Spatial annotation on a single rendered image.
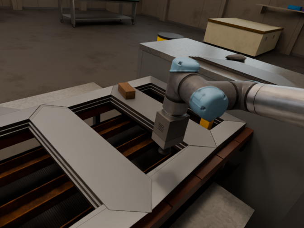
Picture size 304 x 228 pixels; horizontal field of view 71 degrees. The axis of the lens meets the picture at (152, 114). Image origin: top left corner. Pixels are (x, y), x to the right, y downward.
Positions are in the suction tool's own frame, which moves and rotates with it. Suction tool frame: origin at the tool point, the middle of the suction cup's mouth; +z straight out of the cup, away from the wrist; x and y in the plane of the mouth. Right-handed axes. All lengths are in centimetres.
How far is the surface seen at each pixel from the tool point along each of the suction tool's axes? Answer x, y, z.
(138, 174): -2.8, 7.4, 10.4
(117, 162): -11.6, 10.8, 10.6
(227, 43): -327, -533, 65
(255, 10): -392, -740, -26
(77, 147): -26.5, 20.2, 11.1
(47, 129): -43, 27, 11
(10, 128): -52, 39, 14
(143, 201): 7.1, 12.0, 10.3
